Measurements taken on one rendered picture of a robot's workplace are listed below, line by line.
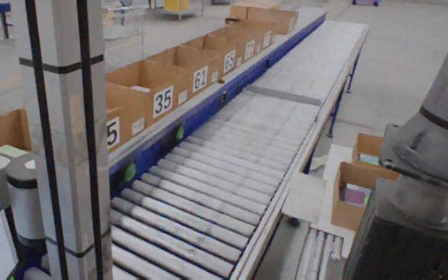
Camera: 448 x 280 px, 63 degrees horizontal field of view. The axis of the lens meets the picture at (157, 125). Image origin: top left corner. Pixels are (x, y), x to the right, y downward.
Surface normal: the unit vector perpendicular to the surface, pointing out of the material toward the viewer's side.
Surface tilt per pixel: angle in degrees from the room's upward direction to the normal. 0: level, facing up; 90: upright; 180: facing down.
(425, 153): 69
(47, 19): 90
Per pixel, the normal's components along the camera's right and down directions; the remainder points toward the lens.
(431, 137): -0.85, -0.21
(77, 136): 0.85, 0.25
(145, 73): -0.52, 0.37
